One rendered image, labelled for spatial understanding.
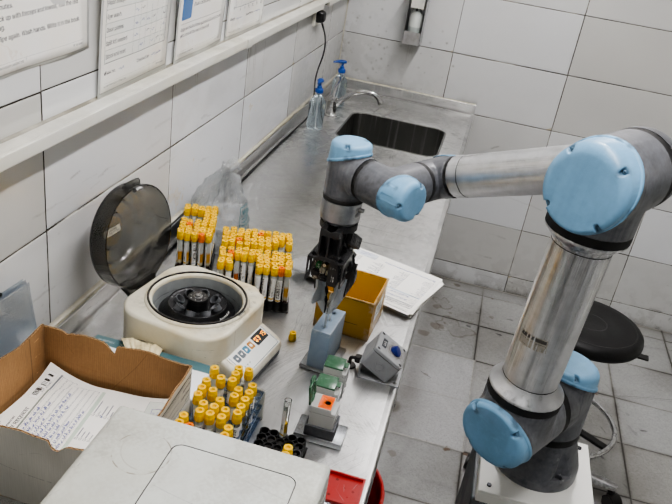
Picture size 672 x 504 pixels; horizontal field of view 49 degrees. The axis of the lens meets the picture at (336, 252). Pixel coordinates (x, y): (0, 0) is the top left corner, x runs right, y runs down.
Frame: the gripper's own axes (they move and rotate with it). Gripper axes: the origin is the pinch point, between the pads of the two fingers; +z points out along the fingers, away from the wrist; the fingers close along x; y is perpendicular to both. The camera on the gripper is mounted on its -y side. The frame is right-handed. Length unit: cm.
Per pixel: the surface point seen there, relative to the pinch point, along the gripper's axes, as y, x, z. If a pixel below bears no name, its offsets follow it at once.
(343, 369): 6.3, 6.8, 9.0
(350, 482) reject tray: 27.8, 16.3, 15.0
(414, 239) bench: -72, 4, 15
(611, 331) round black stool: -94, 67, 38
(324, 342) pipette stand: 2.0, 1.0, 7.3
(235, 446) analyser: 59, 7, -15
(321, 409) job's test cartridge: 21.1, 7.5, 7.7
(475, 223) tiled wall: -223, 10, 69
